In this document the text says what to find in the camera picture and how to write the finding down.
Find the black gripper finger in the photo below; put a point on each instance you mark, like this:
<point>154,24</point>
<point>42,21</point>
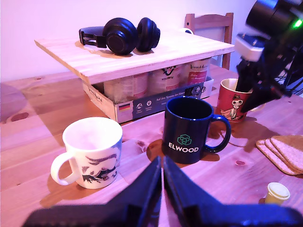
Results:
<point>255,99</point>
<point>243,78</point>
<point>180,189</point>
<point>144,189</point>

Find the red cartoon mug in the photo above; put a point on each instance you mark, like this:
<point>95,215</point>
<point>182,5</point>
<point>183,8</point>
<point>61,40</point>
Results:
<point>227,104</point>

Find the small yellow lidded cup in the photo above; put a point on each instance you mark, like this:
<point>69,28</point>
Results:
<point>277,194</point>

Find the wooden shelf board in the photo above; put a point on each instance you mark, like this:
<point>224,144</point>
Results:
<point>142,59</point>

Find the pet food can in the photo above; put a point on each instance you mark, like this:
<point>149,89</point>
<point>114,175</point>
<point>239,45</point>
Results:
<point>165,78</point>
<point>196,71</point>
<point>127,87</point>

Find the cork coaster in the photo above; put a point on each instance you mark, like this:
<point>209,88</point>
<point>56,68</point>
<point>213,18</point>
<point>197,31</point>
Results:
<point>272,147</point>
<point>291,146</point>
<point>265,149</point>

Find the navy Elwood mug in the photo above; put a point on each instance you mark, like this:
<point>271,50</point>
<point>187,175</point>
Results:
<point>184,127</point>

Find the white illustrated mug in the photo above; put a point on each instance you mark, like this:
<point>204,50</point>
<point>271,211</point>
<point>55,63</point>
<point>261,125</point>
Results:
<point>94,146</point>

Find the cardboard can tray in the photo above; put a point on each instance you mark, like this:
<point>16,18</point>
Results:
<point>142,106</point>

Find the black headphones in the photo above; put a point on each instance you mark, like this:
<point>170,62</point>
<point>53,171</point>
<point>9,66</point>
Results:
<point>120,35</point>

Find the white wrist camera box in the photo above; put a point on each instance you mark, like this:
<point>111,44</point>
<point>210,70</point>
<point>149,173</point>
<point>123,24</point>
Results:
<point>248,47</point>

